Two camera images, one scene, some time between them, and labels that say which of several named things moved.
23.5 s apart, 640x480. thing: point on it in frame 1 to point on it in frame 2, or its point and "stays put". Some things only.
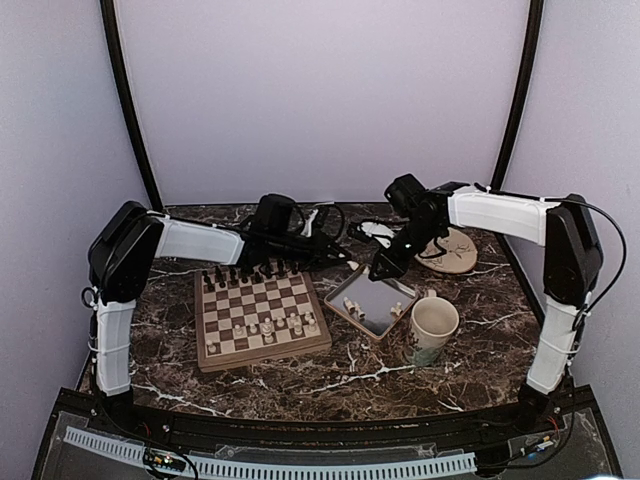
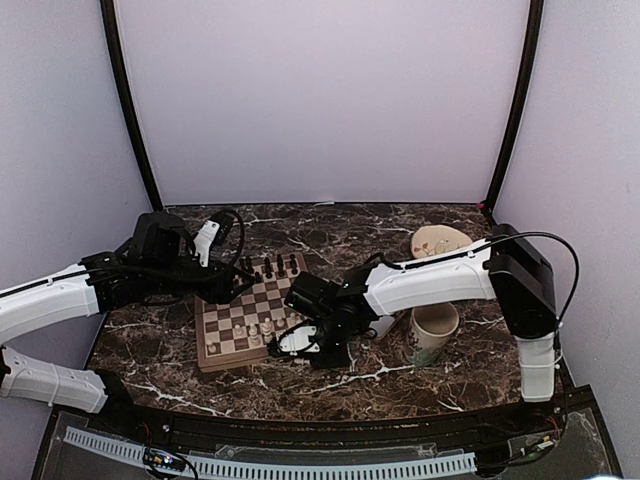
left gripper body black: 308,256 to 165,280
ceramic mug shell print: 433,320 stays put
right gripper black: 396,266 to 339,359
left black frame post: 129,103 stays put
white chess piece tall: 267,330 stays put
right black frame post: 535,15 stays put
